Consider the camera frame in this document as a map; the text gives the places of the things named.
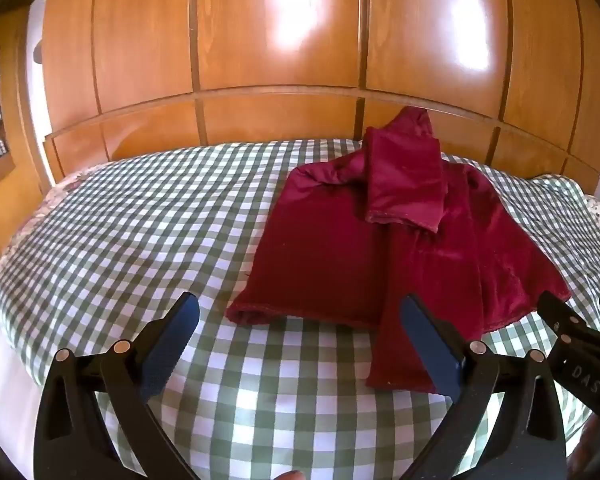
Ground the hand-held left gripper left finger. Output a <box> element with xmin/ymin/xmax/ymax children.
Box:
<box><xmin>32</xmin><ymin>291</ymin><xmax>203</xmax><ymax>480</ymax></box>

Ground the green white checkered bed sheet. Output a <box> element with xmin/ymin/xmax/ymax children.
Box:
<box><xmin>0</xmin><ymin>137</ymin><xmax>600</xmax><ymax>480</ymax></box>

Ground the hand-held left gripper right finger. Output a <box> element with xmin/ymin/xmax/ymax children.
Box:
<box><xmin>399</xmin><ymin>294</ymin><xmax>568</xmax><ymax>480</ymax></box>

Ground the dark red garment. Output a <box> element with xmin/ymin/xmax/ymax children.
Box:
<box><xmin>225</xmin><ymin>107</ymin><xmax>573</xmax><ymax>393</ymax></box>

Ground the person's left hand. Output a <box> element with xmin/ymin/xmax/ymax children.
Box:
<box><xmin>267</xmin><ymin>455</ymin><xmax>308</xmax><ymax>480</ymax></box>

